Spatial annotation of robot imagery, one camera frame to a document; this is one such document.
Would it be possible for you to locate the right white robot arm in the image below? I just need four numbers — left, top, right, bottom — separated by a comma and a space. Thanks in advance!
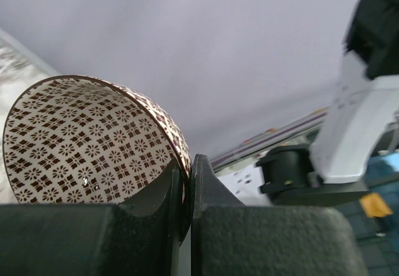
191, 0, 398, 275

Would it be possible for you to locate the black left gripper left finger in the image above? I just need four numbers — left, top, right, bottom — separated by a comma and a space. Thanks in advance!
1, 163, 182, 275

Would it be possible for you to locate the brown lattice pattern bowl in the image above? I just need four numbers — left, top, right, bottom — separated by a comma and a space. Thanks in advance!
2, 75, 193, 249

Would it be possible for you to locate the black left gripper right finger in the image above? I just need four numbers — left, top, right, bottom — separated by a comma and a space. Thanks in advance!
191, 154, 368, 275

